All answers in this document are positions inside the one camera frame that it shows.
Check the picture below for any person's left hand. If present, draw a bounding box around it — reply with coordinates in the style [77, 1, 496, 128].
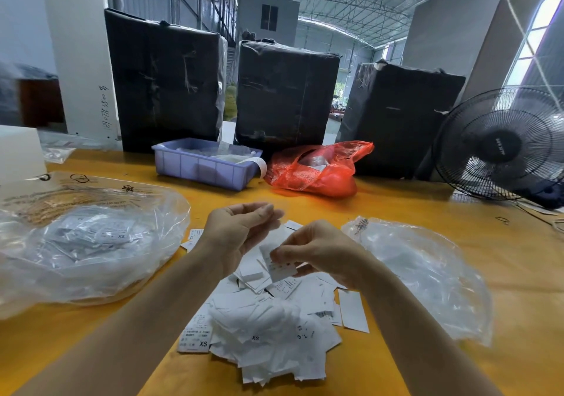
[196, 201, 285, 276]

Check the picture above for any person's right hand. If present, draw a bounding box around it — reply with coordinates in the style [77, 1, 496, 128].
[270, 219, 375, 290]

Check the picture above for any white paper label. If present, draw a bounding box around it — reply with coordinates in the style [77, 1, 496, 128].
[258, 242, 301, 283]

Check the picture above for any pile of white labels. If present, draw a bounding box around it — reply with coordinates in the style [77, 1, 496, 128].
[177, 220, 371, 385]

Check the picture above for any clear plastic bag black print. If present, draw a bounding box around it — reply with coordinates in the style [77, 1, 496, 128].
[342, 216, 495, 347]

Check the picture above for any large clear bag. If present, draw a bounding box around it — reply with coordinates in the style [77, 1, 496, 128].
[0, 175, 192, 320]

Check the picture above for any person's right forearm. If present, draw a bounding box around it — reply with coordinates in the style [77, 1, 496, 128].
[348, 266, 503, 396]

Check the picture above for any person's left forearm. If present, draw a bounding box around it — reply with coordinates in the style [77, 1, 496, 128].
[13, 252, 223, 396]

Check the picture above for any red plastic bag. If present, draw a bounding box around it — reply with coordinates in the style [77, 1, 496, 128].
[264, 140, 375, 199]

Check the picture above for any blue plastic bin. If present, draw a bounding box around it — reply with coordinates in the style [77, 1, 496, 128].
[152, 138, 268, 192]

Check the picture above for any large black wrapped bale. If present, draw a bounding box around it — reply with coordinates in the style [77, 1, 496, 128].
[104, 8, 229, 155]
[234, 40, 341, 156]
[337, 60, 466, 179]

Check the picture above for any black table fan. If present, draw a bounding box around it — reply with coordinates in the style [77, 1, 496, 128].
[432, 87, 564, 208]

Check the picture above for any grey cabin with window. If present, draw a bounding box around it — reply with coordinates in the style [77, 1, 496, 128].
[236, 0, 301, 47]

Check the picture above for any white foam box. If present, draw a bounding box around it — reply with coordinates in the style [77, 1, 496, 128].
[0, 125, 47, 185]

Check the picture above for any brown wooden cabinet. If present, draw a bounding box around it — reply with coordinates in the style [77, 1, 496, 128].
[18, 78, 65, 128]

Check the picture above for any white pillar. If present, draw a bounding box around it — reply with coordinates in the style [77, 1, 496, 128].
[39, 0, 122, 143]

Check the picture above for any bundle of cables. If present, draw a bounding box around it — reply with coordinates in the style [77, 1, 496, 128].
[520, 199, 564, 232]

